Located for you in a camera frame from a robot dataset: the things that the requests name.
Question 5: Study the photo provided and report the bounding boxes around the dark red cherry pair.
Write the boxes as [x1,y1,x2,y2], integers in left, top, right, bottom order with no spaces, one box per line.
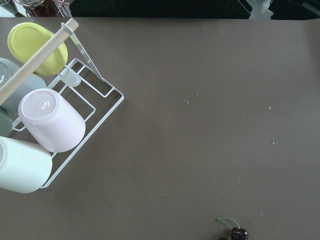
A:
[217,216,249,240]

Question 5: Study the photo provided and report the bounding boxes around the pink plastic cup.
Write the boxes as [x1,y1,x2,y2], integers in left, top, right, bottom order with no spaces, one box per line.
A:
[18,88,86,153]

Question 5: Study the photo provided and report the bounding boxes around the green plastic cup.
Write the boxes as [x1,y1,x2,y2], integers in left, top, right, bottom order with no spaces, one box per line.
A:
[0,108,13,137]

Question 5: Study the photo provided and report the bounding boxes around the yellow plastic cup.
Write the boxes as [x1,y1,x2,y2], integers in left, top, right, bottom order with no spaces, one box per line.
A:
[7,22,68,76]

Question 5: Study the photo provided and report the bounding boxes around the grey-blue plastic cup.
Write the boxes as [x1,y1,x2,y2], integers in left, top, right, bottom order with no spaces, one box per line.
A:
[0,57,47,115]

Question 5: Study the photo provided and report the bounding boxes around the white wire cup rack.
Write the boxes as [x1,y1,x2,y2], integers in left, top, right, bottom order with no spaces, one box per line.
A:
[9,22,124,189]

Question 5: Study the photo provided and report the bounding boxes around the wooden rack handle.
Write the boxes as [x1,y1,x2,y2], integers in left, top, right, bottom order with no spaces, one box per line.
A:
[0,18,79,105]

